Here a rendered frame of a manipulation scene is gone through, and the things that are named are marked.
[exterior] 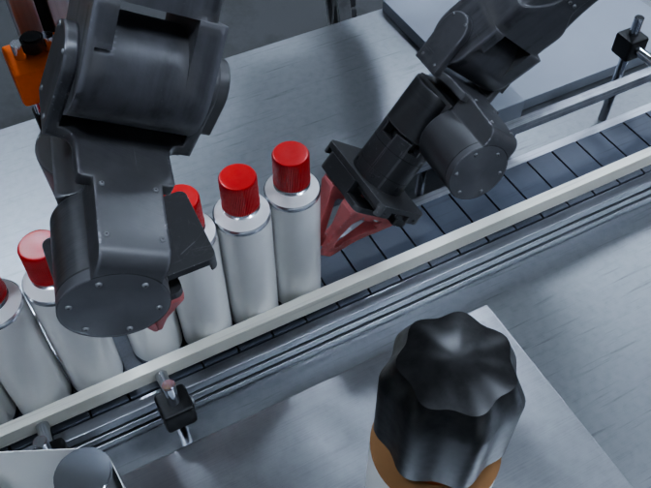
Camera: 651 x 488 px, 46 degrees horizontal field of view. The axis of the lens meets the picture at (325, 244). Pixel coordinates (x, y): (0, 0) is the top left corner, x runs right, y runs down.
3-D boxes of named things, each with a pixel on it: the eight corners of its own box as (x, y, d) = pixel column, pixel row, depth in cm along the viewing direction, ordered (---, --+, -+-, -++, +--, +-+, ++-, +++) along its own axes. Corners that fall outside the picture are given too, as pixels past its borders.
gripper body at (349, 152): (371, 220, 71) (419, 159, 68) (319, 152, 77) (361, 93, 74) (413, 229, 76) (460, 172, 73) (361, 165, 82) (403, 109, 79)
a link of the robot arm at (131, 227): (224, 43, 42) (62, 3, 38) (270, 200, 36) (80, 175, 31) (156, 188, 50) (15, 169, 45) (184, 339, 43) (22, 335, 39)
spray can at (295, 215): (280, 316, 80) (268, 180, 64) (267, 278, 84) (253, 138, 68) (327, 303, 81) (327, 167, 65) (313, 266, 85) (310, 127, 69)
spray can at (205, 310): (190, 360, 77) (154, 228, 61) (177, 320, 80) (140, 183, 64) (239, 345, 78) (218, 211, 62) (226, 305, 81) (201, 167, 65)
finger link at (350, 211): (312, 267, 76) (366, 196, 72) (279, 219, 80) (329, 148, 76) (356, 273, 81) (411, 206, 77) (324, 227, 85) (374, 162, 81)
